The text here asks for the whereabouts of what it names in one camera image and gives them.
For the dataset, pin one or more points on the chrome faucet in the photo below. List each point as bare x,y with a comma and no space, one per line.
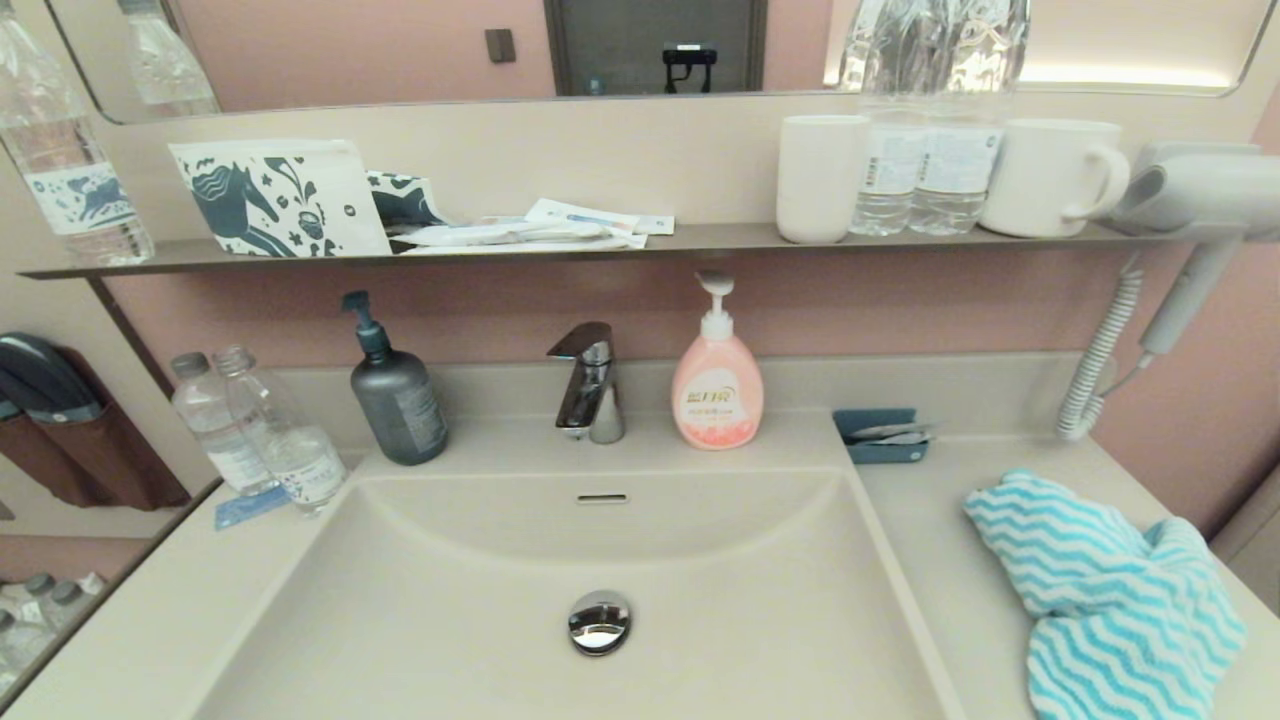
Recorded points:
598,400

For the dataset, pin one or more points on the teal white striped cloth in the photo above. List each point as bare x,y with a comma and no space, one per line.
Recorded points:
1100,600

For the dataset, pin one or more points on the beige sink basin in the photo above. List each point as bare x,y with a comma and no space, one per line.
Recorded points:
450,600

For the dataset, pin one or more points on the pink soap pump bottle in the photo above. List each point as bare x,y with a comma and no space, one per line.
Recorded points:
717,400

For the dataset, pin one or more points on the white toiletry packet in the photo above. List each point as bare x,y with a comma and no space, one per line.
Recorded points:
500,236
590,215

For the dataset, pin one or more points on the dark grey pump bottle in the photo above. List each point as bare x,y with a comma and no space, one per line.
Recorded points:
400,410

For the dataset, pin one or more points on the white tumbler cup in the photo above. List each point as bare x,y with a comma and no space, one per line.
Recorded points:
820,180

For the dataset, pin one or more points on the blue soap tray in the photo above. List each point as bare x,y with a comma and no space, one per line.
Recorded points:
880,453

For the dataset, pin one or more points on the chrome drain stopper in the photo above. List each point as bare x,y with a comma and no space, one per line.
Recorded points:
600,622

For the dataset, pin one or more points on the small blue print pouch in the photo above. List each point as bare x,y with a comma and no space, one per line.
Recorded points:
405,200

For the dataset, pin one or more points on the tall clear water bottle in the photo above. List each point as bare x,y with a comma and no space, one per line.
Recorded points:
955,170
885,170

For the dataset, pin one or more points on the clear patterned label water bottle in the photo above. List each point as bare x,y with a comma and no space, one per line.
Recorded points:
292,450

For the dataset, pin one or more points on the large horse print pouch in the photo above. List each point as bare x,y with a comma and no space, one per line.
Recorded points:
270,200

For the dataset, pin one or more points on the blue card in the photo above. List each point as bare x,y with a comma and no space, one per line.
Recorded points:
245,508

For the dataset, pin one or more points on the clear plain label water bottle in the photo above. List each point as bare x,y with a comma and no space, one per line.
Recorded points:
212,430

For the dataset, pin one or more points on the white mug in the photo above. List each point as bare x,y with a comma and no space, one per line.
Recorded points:
1040,180

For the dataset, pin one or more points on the brown hanging bag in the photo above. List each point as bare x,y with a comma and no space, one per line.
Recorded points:
100,460

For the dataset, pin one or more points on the white hair dryer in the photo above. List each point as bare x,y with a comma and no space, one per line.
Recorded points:
1210,195

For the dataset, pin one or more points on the horse label water bottle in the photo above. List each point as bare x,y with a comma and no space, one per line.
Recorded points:
70,190

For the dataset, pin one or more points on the dark blue item in bag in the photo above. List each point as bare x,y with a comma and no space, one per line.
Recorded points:
40,380

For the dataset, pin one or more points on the grey wall shelf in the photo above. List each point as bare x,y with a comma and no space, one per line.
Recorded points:
700,238

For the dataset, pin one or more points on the wall mirror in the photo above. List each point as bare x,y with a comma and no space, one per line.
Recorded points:
350,50

